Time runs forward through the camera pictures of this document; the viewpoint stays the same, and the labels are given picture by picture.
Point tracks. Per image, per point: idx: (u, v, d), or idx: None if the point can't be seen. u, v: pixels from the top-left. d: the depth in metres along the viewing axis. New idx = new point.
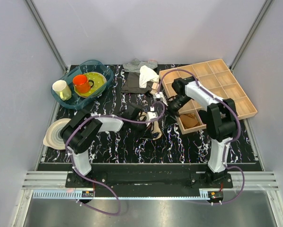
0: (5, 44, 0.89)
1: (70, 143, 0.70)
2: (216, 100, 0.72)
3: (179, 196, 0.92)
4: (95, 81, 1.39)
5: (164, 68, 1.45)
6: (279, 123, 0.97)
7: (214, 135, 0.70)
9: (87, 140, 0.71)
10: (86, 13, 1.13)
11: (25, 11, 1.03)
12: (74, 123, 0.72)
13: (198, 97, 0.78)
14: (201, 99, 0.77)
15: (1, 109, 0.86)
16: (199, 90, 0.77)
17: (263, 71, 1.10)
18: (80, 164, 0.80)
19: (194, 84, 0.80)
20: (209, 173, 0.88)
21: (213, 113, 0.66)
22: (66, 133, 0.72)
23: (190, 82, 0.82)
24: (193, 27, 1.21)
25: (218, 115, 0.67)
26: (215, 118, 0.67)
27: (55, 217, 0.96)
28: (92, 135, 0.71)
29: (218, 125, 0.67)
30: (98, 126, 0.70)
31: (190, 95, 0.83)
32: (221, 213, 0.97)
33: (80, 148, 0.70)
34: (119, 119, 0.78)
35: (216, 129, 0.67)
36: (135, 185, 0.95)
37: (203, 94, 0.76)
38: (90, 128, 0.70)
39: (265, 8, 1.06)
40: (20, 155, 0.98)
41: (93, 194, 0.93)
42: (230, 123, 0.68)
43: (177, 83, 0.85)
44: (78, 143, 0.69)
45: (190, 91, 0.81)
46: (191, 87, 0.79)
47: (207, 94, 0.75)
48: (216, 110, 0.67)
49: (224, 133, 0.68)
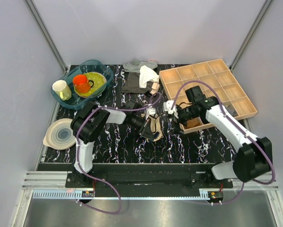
0: (5, 44, 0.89)
1: (81, 133, 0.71)
2: (249, 138, 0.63)
3: (179, 196, 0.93)
4: (95, 81, 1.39)
5: (163, 68, 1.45)
6: (279, 123, 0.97)
7: (242, 175, 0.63)
9: (97, 129, 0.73)
10: (86, 13, 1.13)
11: (25, 11, 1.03)
12: (84, 113, 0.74)
13: (224, 127, 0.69)
14: (227, 130, 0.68)
15: (1, 109, 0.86)
16: (226, 120, 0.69)
17: (263, 71, 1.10)
18: (84, 160, 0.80)
19: (219, 112, 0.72)
20: (209, 174, 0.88)
21: (247, 157, 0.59)
22: (75, 124, 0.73)
23: (215, 106, 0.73)
24: (193, 27, 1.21)
25: (252, 159, 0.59)
26: (249, 162, 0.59)
27: (55, 217, 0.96)
28: (101, 126, 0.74)
29: (251, 168, 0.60)
30: (106, 116, 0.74)
31: (213, 123, 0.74)
32: (221, 213, 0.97)
33: (91, 137, 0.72)
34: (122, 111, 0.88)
35: (248, 172, 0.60)
36: (135, 185, 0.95)
37: (231, 126, 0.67)
38: (99, 118, 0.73)
39: (265, 8, 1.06)
40: (20, 155, 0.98)
41: (93, 194, 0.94)
42: (261, 166, 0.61)
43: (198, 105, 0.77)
44: (90, 133, 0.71)
45: (215, 118, 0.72)
46: (216, 116, 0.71)
47: (236, 127, 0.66)
48: (251, 153, 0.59)
49: (254, 175, 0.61)
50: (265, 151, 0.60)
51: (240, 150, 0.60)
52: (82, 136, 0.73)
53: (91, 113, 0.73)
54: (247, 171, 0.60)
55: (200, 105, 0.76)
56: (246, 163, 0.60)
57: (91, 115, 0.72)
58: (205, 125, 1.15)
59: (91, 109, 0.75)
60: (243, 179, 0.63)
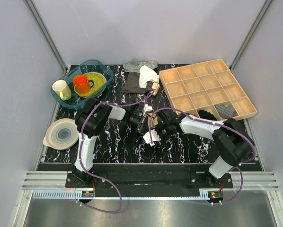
0: (4, 43, 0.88)
1: (86, 127, 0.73)
2: (217, 125, 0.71)
3: (179, 196, 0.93)
4: (95, 81, 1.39)
5: (163, 68, 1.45)
6: (279, 123, 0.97)
7: (233, 161, 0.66)
9: (101, 124, 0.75)
10: (86, 13, 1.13)
11: (25, 11, 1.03)
12: (87, 109, 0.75)
13: (198, 128, 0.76)
14: (200, 129, 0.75)
15: (1, 109, 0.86)
16: (196, 122, 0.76)
17: (263, 71, 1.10)
18: (86, 155, 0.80)
19: (186, 120, 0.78)
20: (210, 177, 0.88)
21: (222, 140, 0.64)
22: (80, 119, 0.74)
23: (183, 117, 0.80)
24: (193, 27, 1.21)
25: (227, 139, 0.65)
26: (227, 144, 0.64)
27: (55, 217, 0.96)
28: (104, 120, 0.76)
29: (233, 148, 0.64)
30: (109, 110, 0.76)
31: (190, 131, 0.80)
32: (221, 213, 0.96)
33: (96, 131, 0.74)
34: (122, 108, 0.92)
35: (234, 153, 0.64)
36: (135, 185, 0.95)
37: (200, 124, 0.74)
38: (102, 112, 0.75)
39: (265, 8, 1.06)
40: (20, 155, 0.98)
41: (93, 194, 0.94)
42: (243, 143, 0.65)
43: (172, 125, 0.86)
44: (94, 126, 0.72)
45: (187, 126, 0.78)
46: (186, 122, 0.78)
47: (205, 123, 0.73)
48: (223, 135, 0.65)
49: (242, 155, 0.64)
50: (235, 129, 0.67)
51: (215, 137, 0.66)
52: (86, 131, 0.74)
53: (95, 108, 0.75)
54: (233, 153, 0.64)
55: (175, 125, 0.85)
56: (225, 146, 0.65)
57: (95, 109, 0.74)
58: None
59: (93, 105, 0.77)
60: (235, 164, 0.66)
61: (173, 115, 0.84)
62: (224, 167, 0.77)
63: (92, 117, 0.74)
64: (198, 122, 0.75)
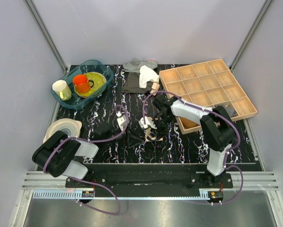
0: (4, 43, 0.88)
1: (46, 166, 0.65)
2: (206, 111, 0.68)
3: (179, 196, 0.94)
4: (95, 81, 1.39)
5: (163, 68, 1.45)
6: (279, 123, 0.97)
7: (217, 147, 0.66)
9: (64, 162, 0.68)
10: (86, 13, 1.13)
11: (25, 11, 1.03)
12: (49, 144, 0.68)
13: (189, 114, 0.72)
14: (190, 115, 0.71)
15: (1, 109, 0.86)
16: (188, 106, 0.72)
17: (263, 71, 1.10)
18: (72, 175, 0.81)
19: (179, 103, 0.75)
20: (209, 176, 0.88)
21: (208, 125, 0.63)
22: (39, 155, 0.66)
23: (175, 101, 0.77)
24: (193, 27, 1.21)
25: (214, 125, 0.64)
26: (213, 130, 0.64)
27: (55, 217, 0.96)
28: (69, 157, 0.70)
29: (216, 134, 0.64)
30: (75, 147, 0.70)
31: (181, 116, 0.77)
32: (221, 213, 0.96)
33: (57, 171, 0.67)
34: (94, 144, 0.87)
35: (217, 139, 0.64)
36: (135, 185, 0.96)
37: (191, 109, 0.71)
38: (67, 150, 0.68)
39: (265, 7, 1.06)
40: (20, 156, 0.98)
41: (93, 194, 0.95)
42: (228, 129, 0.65)
43: (163, 106, 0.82)
44: (56, 166, 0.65)
45: (178, 110, 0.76)
46: (178, 106, 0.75)
47: (196, 108, 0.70)
48: (210, 120, 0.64)
49: (226, 142, 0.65)
50: (222, 115, 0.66)
51: (201, 121, 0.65)
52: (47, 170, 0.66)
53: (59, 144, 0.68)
54: (217, 139, 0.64)
55: (165, 106, 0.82)
56: (210, 131, 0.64)
57: (58, 147, 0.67)
58: None
59: (59, 139, 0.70)
60: (218, 149, 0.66)
61: (164, 98, 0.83)
62: (216, 161, 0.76)
63: (56, 154, 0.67)
64: (190, 107, 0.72)
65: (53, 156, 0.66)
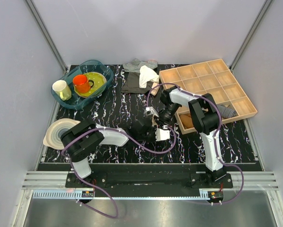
0: (4, 43, 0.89)
1: (68, 149, 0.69)
2: (196, 97, 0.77)
3: (179, 196, 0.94)
4: (95, 81, 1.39)
5: (163, 68, 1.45)
6: (279, 123, 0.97)
7: (200, 129, 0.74)
9: (84, 152, 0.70)
10: (86, 13, 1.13)
11: (25, 12, 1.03)
12: (76, 130, 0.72)
13: (182, 99, 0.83)
14: (184, 100, 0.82)
15: (1, 109, 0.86)
16: (181, 93, 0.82)
17: (263, 71, 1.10)
18: (77, 170, 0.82)
19: (176, 90, 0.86)
20: (209, 174, 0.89)
21: (193, 108, 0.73)
22: (65, 138, 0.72)
23: (173, 89, 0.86)
24: (193, 27, 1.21)
25: (199, 109, 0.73)
26: (198, 112, 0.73)
27: (55, 217, 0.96)
28: (91, 148, 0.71)
29: (200, 117, 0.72)
30: (99, 139, 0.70)
31: (176, 101, 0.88)
32: (221, 213, 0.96)
33: (75, 157, 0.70)
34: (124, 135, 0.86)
35: (200, 121, 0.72)
36: (135, 185, 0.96)
37: (184, 95, 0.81)
38: (91, 139, 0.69)
39: (265, 8, 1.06)
40: (20, 156, 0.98)
41: (93, 194, 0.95)
42: (213, 115, 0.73)
43: (163, 93, 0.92)
44: (75, 153, 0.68)
45: (174, 96, 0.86)
46: (174, 92, 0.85)
47: (188, 94, 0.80)
48: (197, 104, 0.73)
49: (209, 125, 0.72)
50: (209, 100, 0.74)
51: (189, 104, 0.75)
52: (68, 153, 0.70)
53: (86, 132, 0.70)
54: (200, 121, 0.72)
55: (165, 92, 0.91)
56: (195, 114, 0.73)
57: (84, 134, 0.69)
58: None
59: (88, 126, 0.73)
60: (201, 131, 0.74)
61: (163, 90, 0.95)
62: (209, 150, 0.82)
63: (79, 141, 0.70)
64: (183, 93, 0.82)
65: (75, 143, 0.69)
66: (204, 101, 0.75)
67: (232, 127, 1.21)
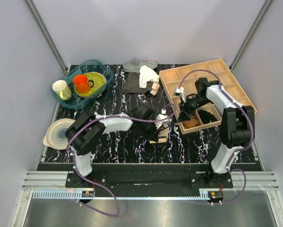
0: (5, 44, 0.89)
1: (73, 144, 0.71)
2: (235, 104, 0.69)
3: (178, 196, 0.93)
4: (95, 81, 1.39)
5: (164, 68, 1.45)
6: (279, 123, 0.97)
7: (225, 140, 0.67)
9: (90, 144, 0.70)
10: (86, 13, 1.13)
11: (25, 12, 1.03)
12: (78, 124, 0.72)
13: (217, 99, 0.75)
14: (219, 101, 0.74)
15: (1, 109, 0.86)
16: (220, 92, 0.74)
17: (263, 71, 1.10)
18: (80, 167, 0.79)
19: (216, 87, 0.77)
20: (209, 171, 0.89)
21: (227, 117, 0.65)
22: (70, 132, 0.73)
23: (214, 84, 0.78)
24: (193, 27, 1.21)
25: (233, 120, 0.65)
26: (229, 123, 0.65)
27: (55, 217, 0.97)
28: (95, 138, 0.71)
29: (231, 128, 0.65)
30: (101, 130, 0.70)
31: (209, 98, 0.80)
32: (221, 213, 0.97)
33: (82, 150, 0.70)
34: (128, 118, 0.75)
35: (229, 133, 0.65)
36: (135, 185, 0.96)
37: (223, 97, 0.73)
38: (93, 131, 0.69)
39: (265, 8, 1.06)
40: (20, 156, 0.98)
41: (93, 194, 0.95)
42: (245, 131, 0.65)
43: (200, 84, 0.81)
44: (80, 146, 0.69)
45: (210, 92, 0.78)
46: (212, 90, 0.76)
47: (228, 98, 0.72)
48: (233, 116, 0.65)
49: (236, 140, 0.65)
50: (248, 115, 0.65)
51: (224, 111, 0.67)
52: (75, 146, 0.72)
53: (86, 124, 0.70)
54: (229, 133, 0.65)
55: (203, 85, 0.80)
56: (227, 124, 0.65)
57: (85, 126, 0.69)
58: (220, 122, 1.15)
59: (88, 119, 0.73)
60: (225, 143, 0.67)
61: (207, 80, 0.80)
62: (221, 158, 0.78)
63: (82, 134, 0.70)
64: (223, 94, 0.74)
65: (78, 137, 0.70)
66: (242, 114, 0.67)
67: None
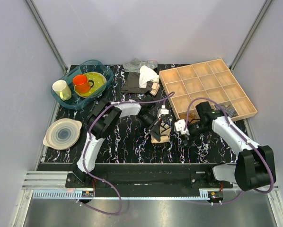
0: (4, 43, 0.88)
1: (94, 129, 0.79)
2: (250, 145, 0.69)
3: (179, 196, 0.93)
4: (95, 81, 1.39)
5: (164, 68, 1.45)
6: (279, 123, 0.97)
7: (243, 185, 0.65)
9: (109, 127, 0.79)
10: (86, 13, 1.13)
11: (25, 12, 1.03)
12: (96, 111, 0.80)
13: (229, 136, 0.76)
14: (232, 140, 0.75)
15: (1, 109, 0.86)
16: (229, 129, 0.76)
17: (263, 71, 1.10)
18: (89, 159, 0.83)
19: (224, 121, 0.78)
20: (209, 172, 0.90)
21: (246, 165, 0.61)
22: (91, 120, 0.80)
23: (219, 116, 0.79)
24: (193, 27, 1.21)
25: (252, 167, 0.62)
26: (249, 170, 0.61)
27: (55, 217, 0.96)
28: (114, 122, 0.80)
29: (250, 176, 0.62)
30: (118, 114, 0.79)
31: (217, 131, 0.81)
32: (221, 213, 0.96)
33: (103, 133, 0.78)
34: (137, 103, 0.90)
35: (249, 181, 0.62)
36: (135, 185, 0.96)
37: (234, 135, 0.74)
38: (111, 116, 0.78)
39: (265, 8, 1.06)
40: (19, 156, 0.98)
41: (93, 194, 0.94)
42: (263, 175, 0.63)
43: (205, 116, 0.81)
44: (101, 129, 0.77)
45: (218, 127, 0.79)
46: (221, 125, 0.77)
47: (240, 137, 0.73)
48: (250, 162, 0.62)
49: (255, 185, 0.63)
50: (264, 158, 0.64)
51: (240, 158, 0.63)
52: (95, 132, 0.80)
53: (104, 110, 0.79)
54: (249, 180, 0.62)
55: (207, 116, 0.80)
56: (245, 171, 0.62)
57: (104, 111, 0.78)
58: None
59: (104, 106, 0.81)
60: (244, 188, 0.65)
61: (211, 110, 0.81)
62: (226, 175, 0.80)
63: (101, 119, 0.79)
64: (234, 132, 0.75)
65: (98, 122, 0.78)
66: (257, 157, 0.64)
67: None
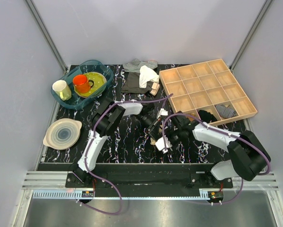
0: (4, 43, 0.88)
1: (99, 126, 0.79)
2: (233, 136, 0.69)
3: (178, 196, 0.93)
4: (95, 81, 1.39)
5: (163, 68, 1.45)
6: (279, 123, 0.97)
7: (246, 175, 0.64)
9: (113, 125, 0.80)
10: (86, 13, 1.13)
11: (25, 12, 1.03)
12: (100, 109, 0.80)
13: (212, 137, 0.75)
14: (216, 139, 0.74)
15: (1, 109, 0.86)
16: (209, 131, 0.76)
17: (263, 71, 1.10)
18: (91, 157, 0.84)
19: (200, 126, 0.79)
20: (210, 176, 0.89)
21: (237, 152, 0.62)
22: (95, 119, 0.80)
23: (196, 125, 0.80)
24: (193, 27, 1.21)
25: (243, 153, 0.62)
26: (242, 158, 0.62)
27: (55, 217, 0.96)
28: (118, 120, 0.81)
29: (247, 163, 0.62)
30: (121, 112, 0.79)
31: (201, 139, 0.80)
32: (221, 213, 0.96)
33: (108, 131, 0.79)
34: (138, 102, 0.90)
35: (249, 168, 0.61)
36: (135, 185, 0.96)
37: (216, 134, 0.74)
38: (115, 114, 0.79)
39: (265, 8, 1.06)
40: (20, 156, 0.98)
41: (93, 194, 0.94)
42: (258, 157, 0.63)
43: (185, 130, 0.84)
44: (106, 127, 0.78)
45: (199, 134, 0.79)
46: (200, 131, 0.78)
47: (221, 133, 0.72)
48: (239, 148, 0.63)
49: (256, 170, 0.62)
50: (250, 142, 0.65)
51: (230, 150, 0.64)
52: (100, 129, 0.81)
53: (109, 109, 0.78)
54: (248, 168, 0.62)
55: (186, 130, 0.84)
56: (240, 161, 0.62)
57: (108, 110, 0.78)
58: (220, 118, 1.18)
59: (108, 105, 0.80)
60: (249, 178, 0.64)
61: (186, 120, 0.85)
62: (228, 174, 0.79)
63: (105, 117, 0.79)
64: (214, 131, 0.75)
65: (102, 120, 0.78)
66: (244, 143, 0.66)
67: (232, 127, 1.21)
